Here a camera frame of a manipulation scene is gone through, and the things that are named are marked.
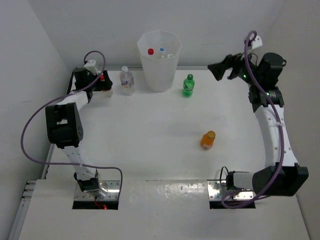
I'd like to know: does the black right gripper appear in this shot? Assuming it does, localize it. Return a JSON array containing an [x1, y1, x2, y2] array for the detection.
[[208, 48, 262, 87]]

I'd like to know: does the small red-cap red-label bottle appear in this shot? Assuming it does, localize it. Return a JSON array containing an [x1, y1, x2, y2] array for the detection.
[[102, 89, 113, 98]]

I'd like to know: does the white-cap clear labelled bottle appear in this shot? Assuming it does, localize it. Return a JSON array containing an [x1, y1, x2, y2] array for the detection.
[[119, 66, 135, 96]]

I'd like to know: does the tall red-cap red-label bottle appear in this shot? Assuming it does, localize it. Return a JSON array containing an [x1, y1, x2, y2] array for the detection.
[[147, 48, 155, 56]]

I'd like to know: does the blue-cap clear bottle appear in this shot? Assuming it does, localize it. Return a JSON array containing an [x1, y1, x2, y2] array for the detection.
[[159, 47, 166, 53]]

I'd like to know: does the orange juice bottle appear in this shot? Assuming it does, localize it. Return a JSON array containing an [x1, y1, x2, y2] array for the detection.
[[200, 130, 216, 150]]

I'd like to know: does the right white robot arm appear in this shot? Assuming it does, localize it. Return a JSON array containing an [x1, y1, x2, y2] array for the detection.
[[207, 52, 309, 197]]

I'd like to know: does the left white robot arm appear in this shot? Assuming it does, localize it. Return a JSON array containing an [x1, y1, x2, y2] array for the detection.
[[45, 67, 113, 194]]

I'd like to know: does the white plastic bin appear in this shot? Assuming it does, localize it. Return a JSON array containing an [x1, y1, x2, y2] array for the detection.
[[137, 29, 182, 92]]

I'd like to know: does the green soda bottle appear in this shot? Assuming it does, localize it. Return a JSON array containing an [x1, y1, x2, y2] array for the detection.
[[182, 74, 195, 98]]

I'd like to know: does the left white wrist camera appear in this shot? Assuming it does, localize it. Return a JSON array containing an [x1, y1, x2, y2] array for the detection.
[[84, 59, 98, 75]]

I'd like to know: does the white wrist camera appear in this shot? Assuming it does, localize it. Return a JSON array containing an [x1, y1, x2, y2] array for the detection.
[[247, 35, 263, 51], [84, 59, 98, 75]]

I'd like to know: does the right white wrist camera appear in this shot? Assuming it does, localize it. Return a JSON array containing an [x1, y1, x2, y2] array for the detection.
[[247, 35, 263, 51]]

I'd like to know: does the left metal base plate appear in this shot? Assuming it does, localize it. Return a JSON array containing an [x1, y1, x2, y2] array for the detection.
[[74, 180, 121, 202]]

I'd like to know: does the metal base plate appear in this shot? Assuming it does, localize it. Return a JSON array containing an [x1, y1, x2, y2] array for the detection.
[[74, 180, 121, 202], [207, 179, 255, 202]]

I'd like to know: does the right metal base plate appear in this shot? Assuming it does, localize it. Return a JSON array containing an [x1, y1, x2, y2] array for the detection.
[[207, 179, 255, 202]]

